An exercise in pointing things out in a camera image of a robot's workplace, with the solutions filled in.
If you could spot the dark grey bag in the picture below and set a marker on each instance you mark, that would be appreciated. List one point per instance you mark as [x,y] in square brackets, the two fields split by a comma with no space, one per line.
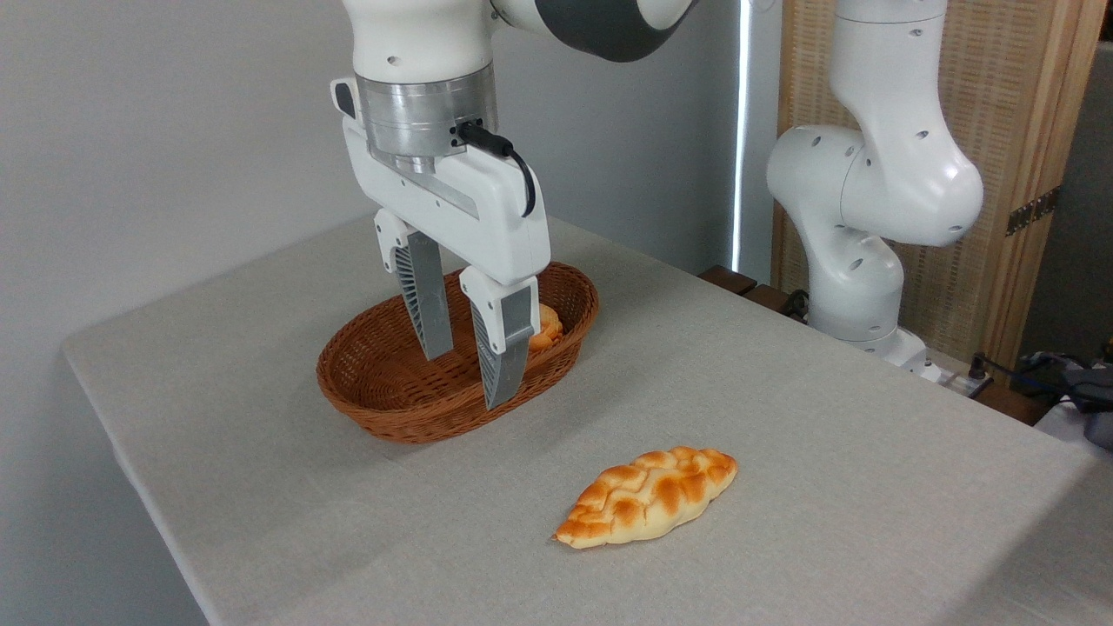
[1087,391]

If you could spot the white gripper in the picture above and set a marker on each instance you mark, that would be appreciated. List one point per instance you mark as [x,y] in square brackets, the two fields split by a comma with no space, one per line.
[487,209]

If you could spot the vertical white light strip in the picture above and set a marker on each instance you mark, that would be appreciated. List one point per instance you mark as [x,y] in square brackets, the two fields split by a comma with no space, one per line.
[742,130]

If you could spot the wooden rattan folding screen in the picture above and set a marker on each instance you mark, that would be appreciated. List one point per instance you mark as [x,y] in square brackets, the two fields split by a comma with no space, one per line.
[1009,113]

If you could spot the grey tablecloth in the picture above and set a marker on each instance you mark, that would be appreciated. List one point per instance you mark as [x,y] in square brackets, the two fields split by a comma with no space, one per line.
[783,487]

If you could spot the metal screen hinge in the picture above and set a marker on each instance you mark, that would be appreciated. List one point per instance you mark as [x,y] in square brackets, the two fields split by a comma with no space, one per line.
[1033,211]

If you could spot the black power plug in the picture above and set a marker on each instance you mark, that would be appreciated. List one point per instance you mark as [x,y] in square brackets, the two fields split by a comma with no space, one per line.
[979,369]

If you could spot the black clamp knob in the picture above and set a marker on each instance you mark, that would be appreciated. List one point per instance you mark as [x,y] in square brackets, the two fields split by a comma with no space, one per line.
[796,305]

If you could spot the braided golden bread loaf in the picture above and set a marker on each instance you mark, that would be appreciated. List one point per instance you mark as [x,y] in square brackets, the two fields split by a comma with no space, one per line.
[648,500]

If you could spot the small golden bread roll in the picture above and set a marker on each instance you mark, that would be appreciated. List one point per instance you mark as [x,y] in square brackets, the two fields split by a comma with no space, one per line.
[548,329]

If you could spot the dark wooden block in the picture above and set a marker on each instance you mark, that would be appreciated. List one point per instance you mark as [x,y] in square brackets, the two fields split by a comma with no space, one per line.
[729,279]
[769,297]

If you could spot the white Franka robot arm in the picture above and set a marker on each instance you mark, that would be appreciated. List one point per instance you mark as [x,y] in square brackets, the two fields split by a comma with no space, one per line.
[869,191]

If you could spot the brown wicker basket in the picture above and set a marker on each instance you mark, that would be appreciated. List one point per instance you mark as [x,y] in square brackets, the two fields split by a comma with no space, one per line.
[383,382]

